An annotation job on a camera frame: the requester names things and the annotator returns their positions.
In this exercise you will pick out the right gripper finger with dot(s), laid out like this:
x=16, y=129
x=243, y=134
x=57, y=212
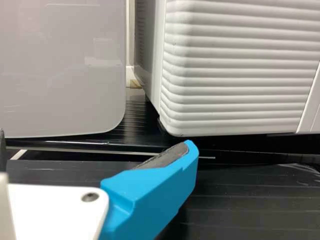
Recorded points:
x=150, y=195

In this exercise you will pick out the black platform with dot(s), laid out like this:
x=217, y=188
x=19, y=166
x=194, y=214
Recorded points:
x=237, y=200
x=140, y=125

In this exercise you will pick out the white box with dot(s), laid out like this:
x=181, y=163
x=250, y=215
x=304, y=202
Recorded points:
x=62, y=62

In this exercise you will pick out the incubator door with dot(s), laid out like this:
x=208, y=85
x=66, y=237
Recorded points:
x=237, y=62

